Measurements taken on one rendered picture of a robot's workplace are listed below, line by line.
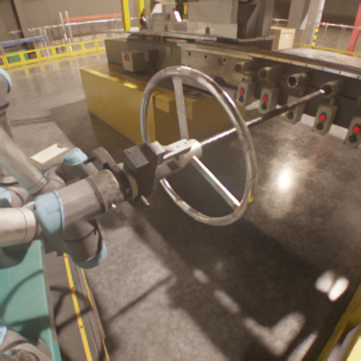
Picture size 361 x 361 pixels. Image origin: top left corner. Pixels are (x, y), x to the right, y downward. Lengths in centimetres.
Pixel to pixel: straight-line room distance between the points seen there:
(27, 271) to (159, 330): 62
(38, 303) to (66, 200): 55
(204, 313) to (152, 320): 24
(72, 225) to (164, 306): 88
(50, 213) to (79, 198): 5
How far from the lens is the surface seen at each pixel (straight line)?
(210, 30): 200
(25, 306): 93
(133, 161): 43
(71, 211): 42
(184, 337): 120
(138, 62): 261
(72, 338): 93
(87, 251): 49
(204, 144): 57
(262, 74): 142
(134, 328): 123
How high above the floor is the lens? 115
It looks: 38 degrees down
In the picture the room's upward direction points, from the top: 1 degrees counter-clockwise
